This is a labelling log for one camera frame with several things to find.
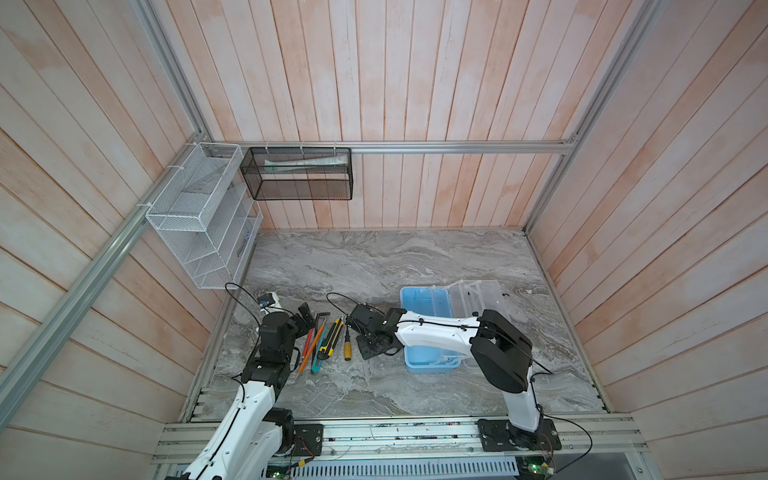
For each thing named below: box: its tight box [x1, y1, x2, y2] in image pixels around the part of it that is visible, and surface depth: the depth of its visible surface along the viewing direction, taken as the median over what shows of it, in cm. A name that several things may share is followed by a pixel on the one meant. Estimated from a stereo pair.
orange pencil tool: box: [298, 325, 325, 375], surface depth 90 cm
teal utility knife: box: [312, 326, 327, 373], surface depth 87 cm
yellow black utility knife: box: [317, 317, 345, 359], surface depth 90 cm
